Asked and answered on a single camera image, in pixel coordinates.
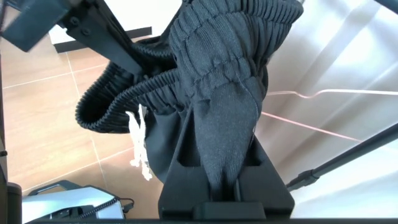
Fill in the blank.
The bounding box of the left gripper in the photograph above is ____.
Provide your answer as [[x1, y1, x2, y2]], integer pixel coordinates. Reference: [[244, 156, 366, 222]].
[[0, 0, 149, 78]]

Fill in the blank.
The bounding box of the black garment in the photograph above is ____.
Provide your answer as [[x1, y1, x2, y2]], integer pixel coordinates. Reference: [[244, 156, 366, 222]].
[[74, 0, 305, 200]]

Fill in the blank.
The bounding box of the beige curtain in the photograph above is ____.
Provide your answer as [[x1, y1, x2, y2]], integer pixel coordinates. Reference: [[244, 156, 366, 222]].
[[254, 0, 398, 218]]

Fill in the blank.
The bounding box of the black clothes rack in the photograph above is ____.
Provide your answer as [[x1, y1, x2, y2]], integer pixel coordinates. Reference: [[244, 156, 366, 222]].
[[285, 0, 398, 192]]

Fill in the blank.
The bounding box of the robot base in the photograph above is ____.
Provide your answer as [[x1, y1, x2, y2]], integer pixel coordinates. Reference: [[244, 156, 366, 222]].
[[0, 136, 135, 224]]

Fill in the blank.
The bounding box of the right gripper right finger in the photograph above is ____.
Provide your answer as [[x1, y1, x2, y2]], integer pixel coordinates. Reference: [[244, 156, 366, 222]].
[[236, 136, 295, 219]]

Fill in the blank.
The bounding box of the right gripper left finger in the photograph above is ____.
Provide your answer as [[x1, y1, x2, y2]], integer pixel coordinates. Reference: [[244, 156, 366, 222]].
[[157, 105, 219, 219]]

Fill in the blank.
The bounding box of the black cable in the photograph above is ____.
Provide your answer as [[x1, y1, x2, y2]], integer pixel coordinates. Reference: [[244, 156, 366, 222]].
[[77, 196, 135, 218]]

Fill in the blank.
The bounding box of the pink clothes hanger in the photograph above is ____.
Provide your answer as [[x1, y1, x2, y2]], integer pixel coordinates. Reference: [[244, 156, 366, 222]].
[[261, 89, 398, 143]]

